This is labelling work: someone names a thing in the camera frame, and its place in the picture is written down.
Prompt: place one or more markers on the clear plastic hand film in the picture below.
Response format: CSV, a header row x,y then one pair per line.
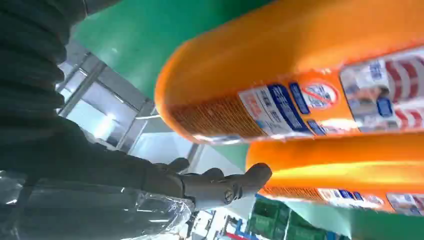
x,y
99,215

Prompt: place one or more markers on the blue metal rack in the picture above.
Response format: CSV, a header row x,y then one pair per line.
x,y
239,228

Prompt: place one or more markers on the green plastic crate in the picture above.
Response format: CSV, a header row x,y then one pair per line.
x,y
265,218

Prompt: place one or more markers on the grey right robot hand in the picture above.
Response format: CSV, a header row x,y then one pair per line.
x,y
82,159

